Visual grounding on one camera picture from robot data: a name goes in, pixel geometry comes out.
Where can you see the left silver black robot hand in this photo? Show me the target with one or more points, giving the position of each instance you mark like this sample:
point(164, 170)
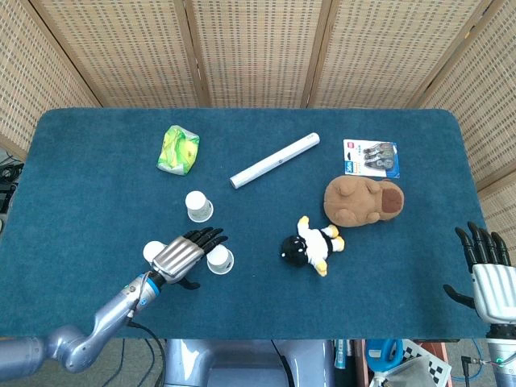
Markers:
point(177, 258)

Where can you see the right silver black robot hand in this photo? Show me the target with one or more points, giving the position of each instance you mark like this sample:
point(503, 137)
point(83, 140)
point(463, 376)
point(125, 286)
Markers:
point(493, 286)

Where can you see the white paper cup blue flower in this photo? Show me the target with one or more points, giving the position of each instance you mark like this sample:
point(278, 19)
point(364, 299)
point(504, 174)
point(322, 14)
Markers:
point(152, 250)

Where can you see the white paper cup green leaves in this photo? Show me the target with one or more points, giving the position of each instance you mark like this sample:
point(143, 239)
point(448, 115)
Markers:
point(220, 261)

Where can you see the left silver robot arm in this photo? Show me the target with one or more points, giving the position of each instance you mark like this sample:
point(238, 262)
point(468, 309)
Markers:
point(109, 314)

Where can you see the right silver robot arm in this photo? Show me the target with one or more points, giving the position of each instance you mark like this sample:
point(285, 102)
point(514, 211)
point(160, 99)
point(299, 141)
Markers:
point(504, 354)

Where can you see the white paper cup green fern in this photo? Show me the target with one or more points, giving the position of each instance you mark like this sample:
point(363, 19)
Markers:
point(198, 206)

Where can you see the blue carpet table cover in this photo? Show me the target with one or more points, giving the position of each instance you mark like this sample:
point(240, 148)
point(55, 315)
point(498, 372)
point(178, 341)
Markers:
point(258, 306)

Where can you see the black white checkerboard sheet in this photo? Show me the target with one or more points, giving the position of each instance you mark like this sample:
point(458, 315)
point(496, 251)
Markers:
point(433, 363)

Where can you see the green snack packet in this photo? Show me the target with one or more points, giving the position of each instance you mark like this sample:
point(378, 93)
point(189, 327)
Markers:
point(177, 151)

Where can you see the grey robot torso base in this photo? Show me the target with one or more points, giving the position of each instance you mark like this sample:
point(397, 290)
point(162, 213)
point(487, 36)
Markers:
point(242, 363)

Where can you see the blue plastic tool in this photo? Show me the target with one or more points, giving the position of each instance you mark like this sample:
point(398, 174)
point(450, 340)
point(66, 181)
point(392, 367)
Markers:
point(381, 354)

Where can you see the black white penguin plush toy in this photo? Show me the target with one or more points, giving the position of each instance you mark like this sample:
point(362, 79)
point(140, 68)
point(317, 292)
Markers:
point(312, 244)

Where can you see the white paper tube roll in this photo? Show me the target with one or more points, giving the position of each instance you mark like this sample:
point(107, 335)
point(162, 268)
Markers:
point(274, 160)

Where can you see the brown capybara plush toy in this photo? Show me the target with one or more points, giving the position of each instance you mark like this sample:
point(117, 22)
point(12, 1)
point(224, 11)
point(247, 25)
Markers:
point(359, 199)

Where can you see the correction tape blister pack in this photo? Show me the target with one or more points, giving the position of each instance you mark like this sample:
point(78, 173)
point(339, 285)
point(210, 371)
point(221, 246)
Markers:
point(371, 158)

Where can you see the black equipment beside table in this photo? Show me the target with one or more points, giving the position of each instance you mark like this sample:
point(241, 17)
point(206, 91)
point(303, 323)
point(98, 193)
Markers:
point(8, 177)

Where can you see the woven bamboo folding screen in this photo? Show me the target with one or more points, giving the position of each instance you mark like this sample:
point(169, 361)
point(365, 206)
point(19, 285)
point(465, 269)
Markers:
point(258, 48)

